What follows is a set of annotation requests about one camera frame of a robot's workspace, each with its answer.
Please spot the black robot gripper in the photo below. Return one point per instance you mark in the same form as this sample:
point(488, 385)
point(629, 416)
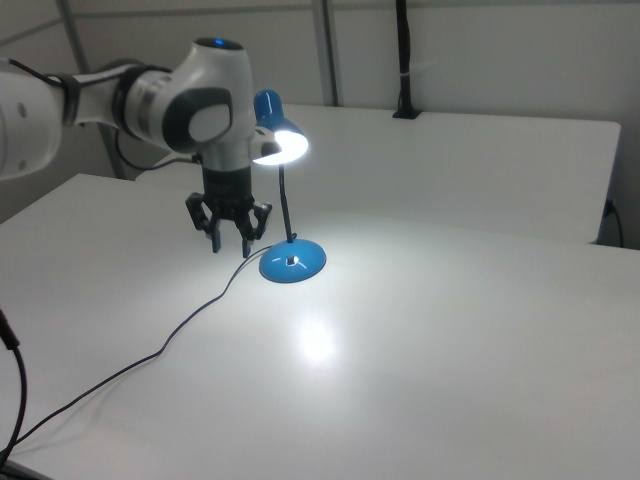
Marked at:
point(226, 190)

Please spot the blue desk lamp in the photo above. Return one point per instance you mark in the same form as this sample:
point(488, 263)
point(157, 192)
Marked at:
point(300, 265)

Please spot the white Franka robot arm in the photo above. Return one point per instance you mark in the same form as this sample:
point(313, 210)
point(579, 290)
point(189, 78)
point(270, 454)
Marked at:
point(210, 90)

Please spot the white neighbouring desk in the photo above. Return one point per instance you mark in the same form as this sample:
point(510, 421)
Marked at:
point(450, 165)

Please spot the black clamp-mounted pole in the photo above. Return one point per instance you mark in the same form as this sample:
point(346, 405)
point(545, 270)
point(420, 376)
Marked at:
point(406, 60)

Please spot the grey partition post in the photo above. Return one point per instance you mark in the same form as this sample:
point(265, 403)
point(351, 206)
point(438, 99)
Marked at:
point(327, 50)

